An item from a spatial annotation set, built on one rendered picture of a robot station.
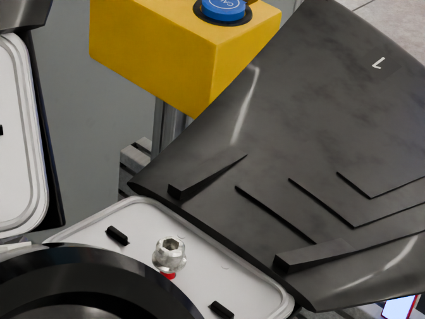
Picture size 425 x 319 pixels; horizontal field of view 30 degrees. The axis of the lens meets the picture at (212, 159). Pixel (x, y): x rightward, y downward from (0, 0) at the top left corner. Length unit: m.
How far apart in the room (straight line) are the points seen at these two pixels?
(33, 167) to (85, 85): 1.14
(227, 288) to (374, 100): 0.18
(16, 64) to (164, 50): 0.49
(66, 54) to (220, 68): 0.64
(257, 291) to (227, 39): 0.41
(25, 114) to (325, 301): 0.14
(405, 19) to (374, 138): 2.81
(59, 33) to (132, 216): 0.96
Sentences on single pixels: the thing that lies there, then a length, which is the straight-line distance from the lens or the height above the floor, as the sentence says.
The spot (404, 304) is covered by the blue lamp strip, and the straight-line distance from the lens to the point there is 0.74.
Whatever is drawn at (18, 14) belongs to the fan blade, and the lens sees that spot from 0.26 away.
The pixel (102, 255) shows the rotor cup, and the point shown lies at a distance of 0.22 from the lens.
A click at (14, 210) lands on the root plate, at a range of 0.25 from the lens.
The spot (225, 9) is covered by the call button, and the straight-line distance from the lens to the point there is 0.72.
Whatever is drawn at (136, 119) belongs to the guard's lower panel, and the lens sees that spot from 1.55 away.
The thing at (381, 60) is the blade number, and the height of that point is 1.18.
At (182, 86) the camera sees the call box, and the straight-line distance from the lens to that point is 0.73.
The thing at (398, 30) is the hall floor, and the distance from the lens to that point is 3.14.
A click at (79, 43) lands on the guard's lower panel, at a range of 1.33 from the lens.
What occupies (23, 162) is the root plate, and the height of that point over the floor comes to 1.26.
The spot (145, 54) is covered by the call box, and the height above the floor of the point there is 1.02.
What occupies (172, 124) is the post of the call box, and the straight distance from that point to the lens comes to 0.82.
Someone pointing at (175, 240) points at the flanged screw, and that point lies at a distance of 0.31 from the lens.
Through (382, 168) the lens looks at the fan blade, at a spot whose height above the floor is 1.18.
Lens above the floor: 1.42
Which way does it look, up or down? 38 degrees down
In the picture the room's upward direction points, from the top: 8 degrees clockwise
